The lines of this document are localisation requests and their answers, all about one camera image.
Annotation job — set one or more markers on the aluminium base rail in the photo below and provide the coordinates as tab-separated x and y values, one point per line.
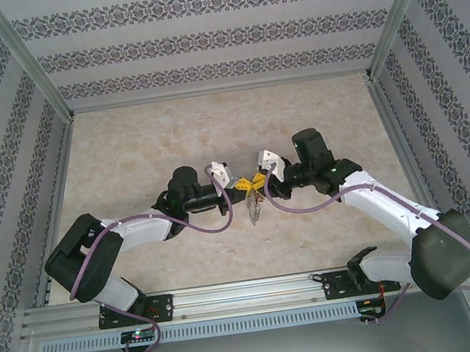
249	294

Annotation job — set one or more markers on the aluminium side rail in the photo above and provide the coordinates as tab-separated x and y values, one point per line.
392	122
58	163

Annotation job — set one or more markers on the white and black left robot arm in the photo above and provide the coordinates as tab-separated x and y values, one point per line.
143	230

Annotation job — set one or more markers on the small circuit board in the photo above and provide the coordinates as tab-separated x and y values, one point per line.
138	335
369	310

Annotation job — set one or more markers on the large metal keyring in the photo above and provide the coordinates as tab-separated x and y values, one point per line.
254	212

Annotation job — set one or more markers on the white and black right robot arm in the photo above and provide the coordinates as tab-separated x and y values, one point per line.
384	200

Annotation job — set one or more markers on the aluminium frame post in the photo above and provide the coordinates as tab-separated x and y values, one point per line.
396	14
29	59

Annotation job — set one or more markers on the aluminium frame crossbar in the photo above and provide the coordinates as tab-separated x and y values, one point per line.
220	90

